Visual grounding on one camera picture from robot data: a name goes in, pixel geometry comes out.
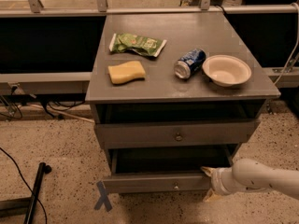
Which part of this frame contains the yellow sponge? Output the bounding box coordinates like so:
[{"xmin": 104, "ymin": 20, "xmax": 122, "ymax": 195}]
[{"xmin": 108, "ymin": 61, "xmax": 146, "ymax": 85}]

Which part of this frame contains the metal railing frame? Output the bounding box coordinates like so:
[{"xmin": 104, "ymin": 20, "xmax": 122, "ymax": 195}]
[{"xmin": 0, "ymin": 0, "xmax": 299, "ymax": 95}]

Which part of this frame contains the blue tape cross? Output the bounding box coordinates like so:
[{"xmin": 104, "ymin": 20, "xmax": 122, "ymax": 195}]
[{"xmin": 94, "ymin": 181, "xmax": 112, "ymax": 212}]

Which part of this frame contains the blue soda can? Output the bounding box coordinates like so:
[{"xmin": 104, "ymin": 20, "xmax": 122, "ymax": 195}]
[{"xmin": 174, "ymin": 49, "xmax": 206, "ymax": 79}]

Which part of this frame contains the white bowl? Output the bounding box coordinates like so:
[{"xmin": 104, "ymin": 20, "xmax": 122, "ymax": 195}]
[{"xmin": 202, "ymin": 55, "xmax": 251, "ymax": 87}]

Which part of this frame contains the grey drawer cabinet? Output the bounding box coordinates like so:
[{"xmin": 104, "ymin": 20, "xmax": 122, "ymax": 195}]
[{"xmin": 85, "ymin": 12, "xmax": 281, "ymax": 195}]

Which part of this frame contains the black stand leg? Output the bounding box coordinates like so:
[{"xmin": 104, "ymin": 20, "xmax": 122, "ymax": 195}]
[{"xmin": 0, "ymin": 162, "xmax": 51, "ymax": 224}]

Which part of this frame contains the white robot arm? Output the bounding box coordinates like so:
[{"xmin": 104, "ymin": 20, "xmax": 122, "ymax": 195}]
[{"xmin": 202, "ymin": 159, "xmax": 299, "ymax": 202}]

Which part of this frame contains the white hanging cable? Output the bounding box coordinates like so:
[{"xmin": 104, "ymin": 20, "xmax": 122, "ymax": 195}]
[{"xmin": 273, "ymin": 2, "xmax": 299, "ymax": 86}]

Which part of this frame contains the grey top drawer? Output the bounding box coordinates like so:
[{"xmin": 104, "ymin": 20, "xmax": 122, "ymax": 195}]
[{"xmin": 94, "ymin": 119, "xmax": 260, "ymax": 149}]

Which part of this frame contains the black floor cable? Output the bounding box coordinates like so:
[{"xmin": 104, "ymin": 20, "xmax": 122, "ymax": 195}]
[{"xmin": 0, "ymin": 146, "xmax": 49, "ymax": 224}]

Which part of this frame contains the green chip bag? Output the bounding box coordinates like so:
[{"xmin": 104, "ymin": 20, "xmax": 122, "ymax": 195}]
[{"xmin": 109, "ymin": 33, "xmax": 166, "ymax": 58}]

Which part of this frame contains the grey drawer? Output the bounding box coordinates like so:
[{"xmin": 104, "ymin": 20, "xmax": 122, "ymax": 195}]
[
  {"xmin": 94, "ymin": 119, "xmax": 260, "ymax": 149},
  {"xmin": 104, "ymin": 146, "xmax": 233, "ymax": 193}
]

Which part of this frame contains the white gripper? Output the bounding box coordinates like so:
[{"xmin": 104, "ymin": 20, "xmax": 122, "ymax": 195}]
[{"xmin": 201, "ymin": 166, "xmax": 243, "ymax": 202}]

